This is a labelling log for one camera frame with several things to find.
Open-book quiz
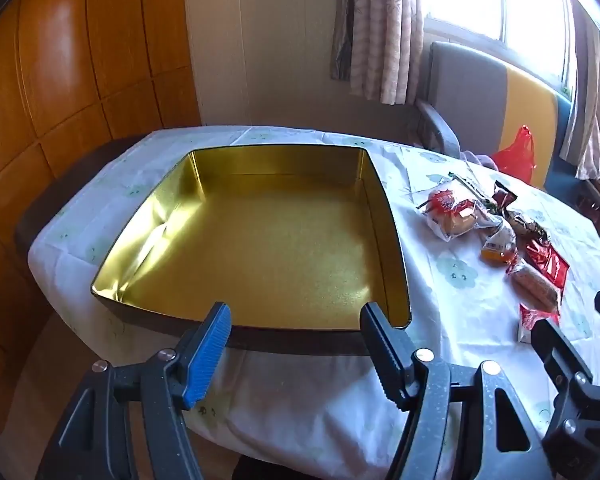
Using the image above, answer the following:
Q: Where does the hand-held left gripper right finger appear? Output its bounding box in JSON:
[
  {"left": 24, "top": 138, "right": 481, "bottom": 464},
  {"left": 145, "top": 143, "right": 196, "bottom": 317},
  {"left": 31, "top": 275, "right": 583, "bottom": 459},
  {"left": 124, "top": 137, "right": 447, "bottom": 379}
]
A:
[{"left": 360, "top": 302, "right": 556, "bottom": 480}]

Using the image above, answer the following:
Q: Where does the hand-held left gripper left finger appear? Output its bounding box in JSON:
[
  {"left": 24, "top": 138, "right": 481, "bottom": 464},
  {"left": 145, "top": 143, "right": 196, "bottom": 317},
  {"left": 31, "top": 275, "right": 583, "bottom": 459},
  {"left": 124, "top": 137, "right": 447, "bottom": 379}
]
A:
[{"left": 35, "top": 301, "right": 232, "bottom": 480}]

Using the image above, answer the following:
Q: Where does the white red small packet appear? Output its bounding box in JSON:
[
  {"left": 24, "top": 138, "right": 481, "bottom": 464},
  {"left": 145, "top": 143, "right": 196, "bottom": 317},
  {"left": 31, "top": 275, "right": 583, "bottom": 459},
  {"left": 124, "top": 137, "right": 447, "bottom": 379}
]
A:
[{"left": 517, "top": 302, "right": 561, "bottom": 343}]

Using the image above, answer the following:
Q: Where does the clear cracker roll packet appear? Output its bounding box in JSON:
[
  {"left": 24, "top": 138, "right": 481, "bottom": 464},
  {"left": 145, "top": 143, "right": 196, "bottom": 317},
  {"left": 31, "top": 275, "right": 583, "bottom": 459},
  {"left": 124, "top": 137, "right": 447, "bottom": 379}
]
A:
[{"left": 507, "top": 260, "right": 561, "bottom": 311}]

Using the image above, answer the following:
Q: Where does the red foil snack packet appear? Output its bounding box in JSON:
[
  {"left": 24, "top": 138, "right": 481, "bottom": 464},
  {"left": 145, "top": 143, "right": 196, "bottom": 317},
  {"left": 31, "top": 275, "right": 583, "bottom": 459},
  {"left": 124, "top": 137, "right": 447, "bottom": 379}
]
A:
[{"left": 522, "top": 240, "right": 568, "bottom": 288}]

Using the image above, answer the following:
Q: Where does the dark brown cake packet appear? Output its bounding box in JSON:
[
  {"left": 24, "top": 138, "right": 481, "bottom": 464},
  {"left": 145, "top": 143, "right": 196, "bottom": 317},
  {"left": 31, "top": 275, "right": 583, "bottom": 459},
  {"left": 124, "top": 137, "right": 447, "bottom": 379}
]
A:
[{"left": 505, "top": 210, "right": 548, "bottom": 241}]

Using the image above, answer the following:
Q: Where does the gold tin box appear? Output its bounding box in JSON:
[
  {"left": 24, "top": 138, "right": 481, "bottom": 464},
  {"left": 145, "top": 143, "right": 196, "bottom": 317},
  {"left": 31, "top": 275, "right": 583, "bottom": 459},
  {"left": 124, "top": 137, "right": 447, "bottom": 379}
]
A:
[{"left": 90, "top": 145, "right": 412, "bottom": 357}]

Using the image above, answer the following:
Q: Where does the white orange snack packet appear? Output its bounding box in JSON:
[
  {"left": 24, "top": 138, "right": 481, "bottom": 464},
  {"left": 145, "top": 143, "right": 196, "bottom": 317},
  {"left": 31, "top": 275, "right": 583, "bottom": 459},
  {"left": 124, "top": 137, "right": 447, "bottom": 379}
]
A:
[{"left": 480, "top": 225, "right": 518, "bottom": 266}]

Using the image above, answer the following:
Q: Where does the dark red snack packet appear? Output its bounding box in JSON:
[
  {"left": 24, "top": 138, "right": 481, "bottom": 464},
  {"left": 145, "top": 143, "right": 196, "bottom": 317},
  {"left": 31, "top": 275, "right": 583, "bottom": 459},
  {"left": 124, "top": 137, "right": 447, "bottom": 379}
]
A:
[{"left": 492, "top": 180, "right": 518, "bottom": 216}]

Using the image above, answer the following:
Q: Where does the cake packet with red label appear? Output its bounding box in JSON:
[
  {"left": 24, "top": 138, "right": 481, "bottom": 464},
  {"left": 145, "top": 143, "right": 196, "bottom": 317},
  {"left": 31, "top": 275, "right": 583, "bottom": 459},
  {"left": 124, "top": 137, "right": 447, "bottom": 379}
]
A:
[{"left": 417, "top": 180, "right": 496, "bottom": 241}]

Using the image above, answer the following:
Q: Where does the white floral tablecloth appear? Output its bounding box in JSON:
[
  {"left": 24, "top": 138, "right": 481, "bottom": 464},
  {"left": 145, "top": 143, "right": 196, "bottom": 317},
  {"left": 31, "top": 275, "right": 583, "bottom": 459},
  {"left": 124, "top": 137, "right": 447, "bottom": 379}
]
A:
[{"left": 27, "top": 125, "right": 600, "bottom": 466}]

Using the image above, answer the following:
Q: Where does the red plastic bag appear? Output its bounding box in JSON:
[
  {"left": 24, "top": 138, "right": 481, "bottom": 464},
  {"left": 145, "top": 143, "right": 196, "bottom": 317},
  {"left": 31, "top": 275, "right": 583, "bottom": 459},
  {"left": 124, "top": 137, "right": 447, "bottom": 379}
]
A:
[{"left": 492, "top": 125, "right": 538, "bottom": 186}]

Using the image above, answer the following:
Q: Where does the pink patterned curtain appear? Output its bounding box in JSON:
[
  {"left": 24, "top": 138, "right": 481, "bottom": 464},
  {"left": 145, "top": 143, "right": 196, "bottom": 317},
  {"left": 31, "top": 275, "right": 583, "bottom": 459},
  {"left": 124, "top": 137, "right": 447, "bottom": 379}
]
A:
[
  {"left": 562, "top": 0, "right": 600, "bottom": 186},
  {"left": 330, "top": 0, "right": 426, "bottom": 106}
]

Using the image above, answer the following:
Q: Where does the dark brown table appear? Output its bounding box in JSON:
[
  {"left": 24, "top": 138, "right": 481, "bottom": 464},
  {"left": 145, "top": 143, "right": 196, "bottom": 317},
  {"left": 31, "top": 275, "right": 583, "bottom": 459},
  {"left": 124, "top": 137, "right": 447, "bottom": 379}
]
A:
[{"left": 12, "top": 137, "right": 146, "bottom": 261}]

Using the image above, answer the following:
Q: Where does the grey yellow armchair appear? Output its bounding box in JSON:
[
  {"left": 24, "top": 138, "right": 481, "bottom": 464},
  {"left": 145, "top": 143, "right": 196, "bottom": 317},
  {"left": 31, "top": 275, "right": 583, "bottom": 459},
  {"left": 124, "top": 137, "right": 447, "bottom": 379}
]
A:
[{"left": 415, "top": 40, "right": 600, "bottom": 261}]

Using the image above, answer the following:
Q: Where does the wooden wardrobe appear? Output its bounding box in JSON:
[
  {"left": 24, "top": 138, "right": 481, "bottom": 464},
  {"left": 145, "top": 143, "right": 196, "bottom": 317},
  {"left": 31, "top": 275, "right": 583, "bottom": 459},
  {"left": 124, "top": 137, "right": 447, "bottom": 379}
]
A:
[{"left": 0, "top": 0, "right": 203, "bottom": 480}]

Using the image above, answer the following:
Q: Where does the window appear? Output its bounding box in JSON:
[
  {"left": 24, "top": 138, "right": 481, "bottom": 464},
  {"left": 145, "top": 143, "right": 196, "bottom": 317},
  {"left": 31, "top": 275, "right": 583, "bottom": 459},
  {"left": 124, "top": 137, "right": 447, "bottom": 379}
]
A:
[{"left": 420, "top": 0, "right": 581, "bottom": 91}]

